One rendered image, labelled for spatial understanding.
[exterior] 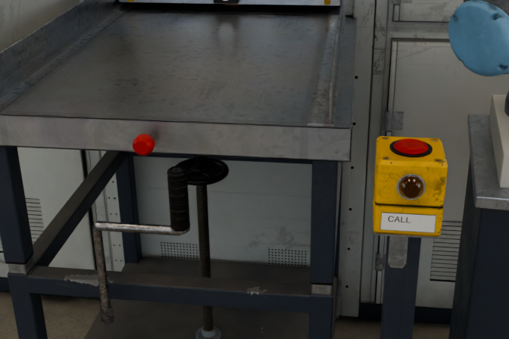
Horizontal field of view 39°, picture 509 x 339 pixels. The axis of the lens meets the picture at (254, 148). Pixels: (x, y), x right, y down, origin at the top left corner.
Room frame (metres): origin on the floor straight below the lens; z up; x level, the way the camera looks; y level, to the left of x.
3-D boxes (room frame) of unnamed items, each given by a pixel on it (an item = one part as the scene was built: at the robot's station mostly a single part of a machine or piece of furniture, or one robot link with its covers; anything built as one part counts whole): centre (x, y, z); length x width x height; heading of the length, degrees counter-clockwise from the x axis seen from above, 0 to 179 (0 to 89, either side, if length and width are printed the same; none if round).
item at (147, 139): (1.01, 0.17, 0.82); 0.04 x 0.03 x 0.03; 172
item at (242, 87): (1.37, 0.11, 0.82); 0.68 x 0.62 x 0.06; 172
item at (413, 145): (0.79, -0.19, 0.90); 0.04 x 0.04 x 0.02
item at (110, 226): (1.02, 0.19, 0.63); 0.17 x 0.03 x 0.30; 81
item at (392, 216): (0.79, -0.19, 0.85); 0.08 x 0.08 x 0.10; 82
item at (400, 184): (0.75, -0.18, 0.87); 0.03 x 0.01 x 0.03; 82
